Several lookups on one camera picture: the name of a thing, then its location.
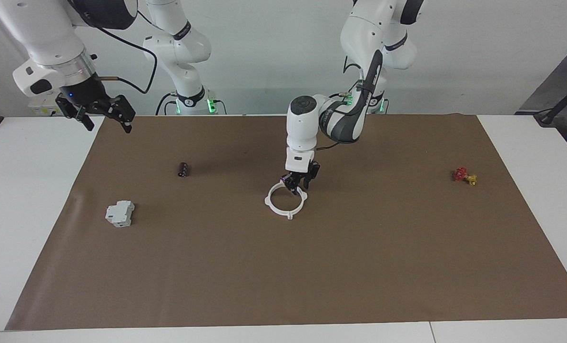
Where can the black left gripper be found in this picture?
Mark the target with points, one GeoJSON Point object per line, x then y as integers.
{"type": "Point", "coordinates": [305, 177]}

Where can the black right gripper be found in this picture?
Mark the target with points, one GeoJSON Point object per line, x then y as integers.
{"type": "Point", "coordinates": [86, 97]}

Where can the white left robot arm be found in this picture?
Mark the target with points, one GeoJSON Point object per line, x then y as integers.
{"type": "Point", "coordinates": [355, 38]}

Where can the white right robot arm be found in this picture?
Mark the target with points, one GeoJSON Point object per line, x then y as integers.
{"type": "Point", "coordinates": [40, 33]}

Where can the white yellow labelled box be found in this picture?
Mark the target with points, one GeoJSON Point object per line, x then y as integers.
{"type": "Point", "coordinates": [43, 110]}

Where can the brown table mat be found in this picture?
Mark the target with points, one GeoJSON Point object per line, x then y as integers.
{"type": "Point", "coordinates": [283, 276]}

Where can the black cylindrical capacitor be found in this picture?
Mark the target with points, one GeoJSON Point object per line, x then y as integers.
{"type": "Point", "coordinates": [184, 170]}

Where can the white circuit breaker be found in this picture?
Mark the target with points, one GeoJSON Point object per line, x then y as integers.
{"type": "Point", "coordinates": [120, 214]}

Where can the red yellow valve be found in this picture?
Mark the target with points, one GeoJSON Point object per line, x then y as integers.
{"type": "Point", "coordinates": [460, 174]}

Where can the black pole stand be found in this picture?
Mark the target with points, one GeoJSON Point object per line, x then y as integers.
{"type": "Point", "coordinates": [548, 116]}

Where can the dark grey partition panel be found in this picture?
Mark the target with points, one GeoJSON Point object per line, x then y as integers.
{"type": "Point", "coordinates": [564, 81]}

